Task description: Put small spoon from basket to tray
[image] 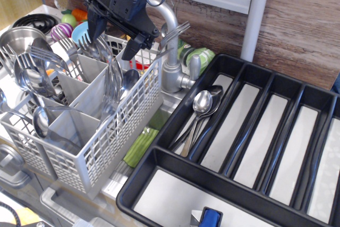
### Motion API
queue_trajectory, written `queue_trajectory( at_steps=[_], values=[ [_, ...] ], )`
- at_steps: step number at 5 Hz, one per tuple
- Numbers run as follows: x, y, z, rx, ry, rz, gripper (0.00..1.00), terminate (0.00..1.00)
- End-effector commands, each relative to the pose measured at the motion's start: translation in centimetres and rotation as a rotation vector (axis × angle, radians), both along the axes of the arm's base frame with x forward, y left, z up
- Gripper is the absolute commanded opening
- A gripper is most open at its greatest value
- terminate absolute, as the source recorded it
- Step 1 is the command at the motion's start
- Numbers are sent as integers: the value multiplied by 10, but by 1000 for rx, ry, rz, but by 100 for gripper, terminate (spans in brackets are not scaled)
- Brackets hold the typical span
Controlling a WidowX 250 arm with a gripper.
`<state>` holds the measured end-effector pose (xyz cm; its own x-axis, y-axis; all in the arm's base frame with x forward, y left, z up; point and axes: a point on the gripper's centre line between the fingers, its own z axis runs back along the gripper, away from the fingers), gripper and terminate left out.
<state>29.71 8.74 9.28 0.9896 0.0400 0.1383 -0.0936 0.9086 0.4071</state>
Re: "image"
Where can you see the steel fork cluster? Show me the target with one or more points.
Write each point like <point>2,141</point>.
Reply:
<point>49,57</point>
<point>112,90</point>

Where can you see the steel spoon front basket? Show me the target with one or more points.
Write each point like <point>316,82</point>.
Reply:
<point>41,122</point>

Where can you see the steel fork back left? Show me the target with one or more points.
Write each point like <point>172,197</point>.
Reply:
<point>72,53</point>

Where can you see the steel fork left cluster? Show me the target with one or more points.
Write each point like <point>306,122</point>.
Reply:
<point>49,57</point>

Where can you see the green striped cloth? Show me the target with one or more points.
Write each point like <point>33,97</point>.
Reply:
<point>140,146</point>

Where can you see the black stove burner coil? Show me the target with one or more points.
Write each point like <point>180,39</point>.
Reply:
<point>42,22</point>

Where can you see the steel fork back middle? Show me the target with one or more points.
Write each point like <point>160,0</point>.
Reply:
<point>88,48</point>

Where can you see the steel spoon right compartment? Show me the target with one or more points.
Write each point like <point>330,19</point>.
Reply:
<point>130,78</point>

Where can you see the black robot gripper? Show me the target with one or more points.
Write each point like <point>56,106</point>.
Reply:
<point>130,16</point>

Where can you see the small steel spoon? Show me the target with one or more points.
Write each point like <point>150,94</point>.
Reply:
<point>103,52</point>

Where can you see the orange toy carrot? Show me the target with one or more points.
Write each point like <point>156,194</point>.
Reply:
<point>80,15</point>

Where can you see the green toy apple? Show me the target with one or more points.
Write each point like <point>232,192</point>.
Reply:
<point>70,19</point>

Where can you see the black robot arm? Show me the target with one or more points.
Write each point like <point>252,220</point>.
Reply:
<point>130,16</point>

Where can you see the black cutlery tray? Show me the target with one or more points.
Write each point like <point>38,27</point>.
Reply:
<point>269,156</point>

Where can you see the large steel spoon left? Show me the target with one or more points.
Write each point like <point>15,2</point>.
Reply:
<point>35,77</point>

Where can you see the dark steel spoon in tray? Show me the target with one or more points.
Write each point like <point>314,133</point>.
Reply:
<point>216,92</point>

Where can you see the red toy item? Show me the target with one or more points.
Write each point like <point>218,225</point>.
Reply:
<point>138,65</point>

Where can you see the grey plastic cutlery basket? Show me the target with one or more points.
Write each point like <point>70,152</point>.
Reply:
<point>86,150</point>

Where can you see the steel fork cluster middle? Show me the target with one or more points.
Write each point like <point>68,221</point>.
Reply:
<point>112,90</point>

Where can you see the green can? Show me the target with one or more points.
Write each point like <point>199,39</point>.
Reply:
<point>184,49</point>

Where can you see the purple toy onion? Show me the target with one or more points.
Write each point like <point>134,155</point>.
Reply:
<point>65,28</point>

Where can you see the white metal pole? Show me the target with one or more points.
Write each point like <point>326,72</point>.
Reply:
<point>254,21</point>

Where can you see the steel pot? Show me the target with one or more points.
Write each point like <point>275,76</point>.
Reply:
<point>20,38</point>

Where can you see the light blue bowl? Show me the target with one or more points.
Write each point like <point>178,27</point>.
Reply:
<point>79,32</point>

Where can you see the green toy cabbage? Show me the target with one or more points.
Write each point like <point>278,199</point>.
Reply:
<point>206,56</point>

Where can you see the blue clip object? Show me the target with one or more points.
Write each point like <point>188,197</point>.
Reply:
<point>207,217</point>

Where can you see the grey toy faucet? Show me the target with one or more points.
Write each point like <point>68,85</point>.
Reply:
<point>173,79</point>

